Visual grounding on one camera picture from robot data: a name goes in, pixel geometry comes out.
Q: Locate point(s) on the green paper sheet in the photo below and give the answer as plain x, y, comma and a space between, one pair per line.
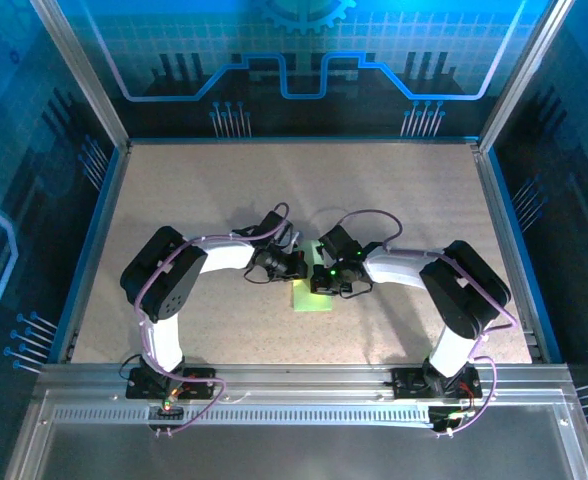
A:
314, 302

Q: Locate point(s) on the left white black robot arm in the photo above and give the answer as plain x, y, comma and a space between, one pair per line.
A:
164, 280

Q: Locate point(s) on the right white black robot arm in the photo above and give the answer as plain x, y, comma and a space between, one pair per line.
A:
464, 290

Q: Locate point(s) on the blue table edge strip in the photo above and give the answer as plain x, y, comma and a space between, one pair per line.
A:
522, 250
86, 255

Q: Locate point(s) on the small LED circuit board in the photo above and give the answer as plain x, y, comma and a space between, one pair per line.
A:
166, 407

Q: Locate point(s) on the grey metal plate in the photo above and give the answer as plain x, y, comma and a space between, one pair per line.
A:
299, 450

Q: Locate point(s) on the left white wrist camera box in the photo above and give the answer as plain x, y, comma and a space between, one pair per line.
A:
294, 240

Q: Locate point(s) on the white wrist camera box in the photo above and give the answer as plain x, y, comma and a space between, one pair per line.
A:
320, 252
294, 240

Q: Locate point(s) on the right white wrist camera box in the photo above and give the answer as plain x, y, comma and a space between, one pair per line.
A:
320, 252

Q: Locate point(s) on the aluminium cross rail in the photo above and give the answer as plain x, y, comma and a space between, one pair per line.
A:
299, 380

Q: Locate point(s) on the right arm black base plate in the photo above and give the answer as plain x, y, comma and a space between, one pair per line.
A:
406, 385

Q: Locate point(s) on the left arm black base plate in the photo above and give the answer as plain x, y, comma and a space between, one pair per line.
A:
199, 382

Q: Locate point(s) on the aluminium side rail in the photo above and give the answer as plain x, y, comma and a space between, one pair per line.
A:
96, 255
509, 250

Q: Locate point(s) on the aluminium frame post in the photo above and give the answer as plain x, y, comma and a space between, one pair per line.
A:
81, 75
524, 75

